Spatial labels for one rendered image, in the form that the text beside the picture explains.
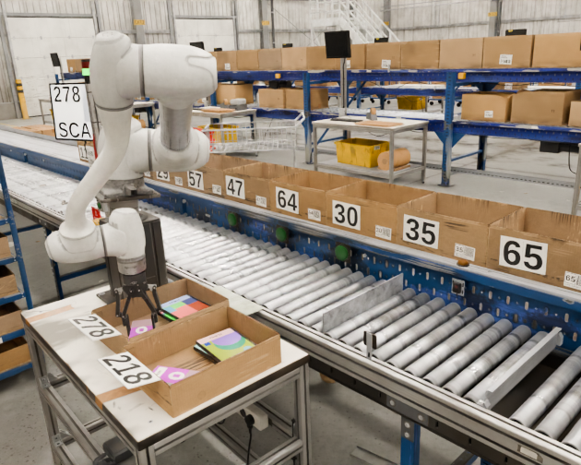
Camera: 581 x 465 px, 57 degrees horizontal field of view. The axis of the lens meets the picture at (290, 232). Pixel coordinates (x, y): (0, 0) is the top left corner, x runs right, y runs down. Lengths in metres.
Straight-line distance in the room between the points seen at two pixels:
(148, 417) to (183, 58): 0.94
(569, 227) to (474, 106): 4.74
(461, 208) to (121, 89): 1.50
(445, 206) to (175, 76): 1.40
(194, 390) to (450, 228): 1.11
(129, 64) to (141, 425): 0.92
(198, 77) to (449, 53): 5.98
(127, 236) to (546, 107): 5.35
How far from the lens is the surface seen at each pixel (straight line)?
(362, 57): 8.04
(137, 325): 1.98
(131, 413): 1.58
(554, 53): 6.72
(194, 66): 1.45
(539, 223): 2.26
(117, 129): 1.55
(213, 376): 1.54
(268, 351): 1.64
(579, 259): 1.92
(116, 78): 1.46
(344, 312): 1.93
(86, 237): 1.73
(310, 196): 2.52
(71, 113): 3.15
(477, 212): 2.36
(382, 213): 2.26
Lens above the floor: 1.65
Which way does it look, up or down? 19 degrees down
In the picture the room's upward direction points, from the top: 2 degrees counter-clockwise
